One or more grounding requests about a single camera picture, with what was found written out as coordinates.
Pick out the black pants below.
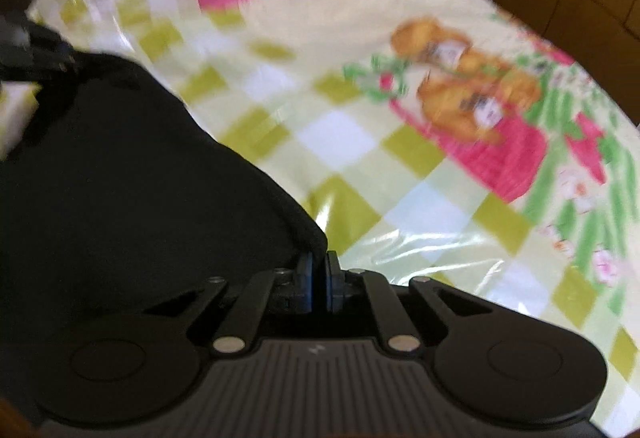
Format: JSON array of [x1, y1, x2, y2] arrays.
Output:
[[0, 48, 329, 424]]

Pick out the colourful checked bed cover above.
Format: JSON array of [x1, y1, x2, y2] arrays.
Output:
[[28, 0, 639, 437]]

